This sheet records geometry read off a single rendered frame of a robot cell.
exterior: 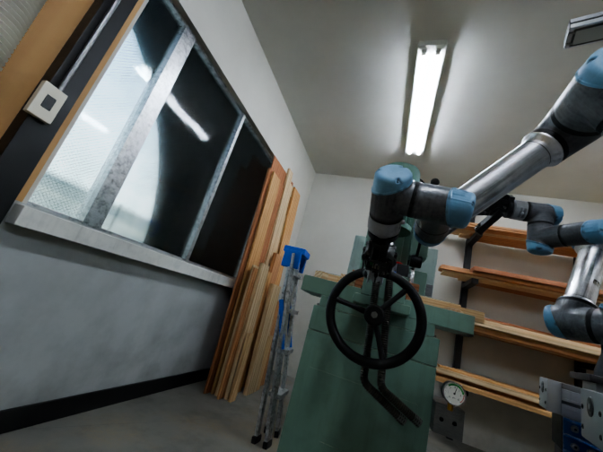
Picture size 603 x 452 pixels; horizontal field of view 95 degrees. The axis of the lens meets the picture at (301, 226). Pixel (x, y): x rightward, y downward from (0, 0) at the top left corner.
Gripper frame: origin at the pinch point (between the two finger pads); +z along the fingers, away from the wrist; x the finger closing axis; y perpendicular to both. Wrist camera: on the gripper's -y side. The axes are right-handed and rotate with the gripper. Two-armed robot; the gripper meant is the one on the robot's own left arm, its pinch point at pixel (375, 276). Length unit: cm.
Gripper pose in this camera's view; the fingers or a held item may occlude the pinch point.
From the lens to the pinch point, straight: 83.7
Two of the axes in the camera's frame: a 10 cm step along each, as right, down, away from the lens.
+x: 9.4, 1.7, -2.9
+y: -3.3, 6.2, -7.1
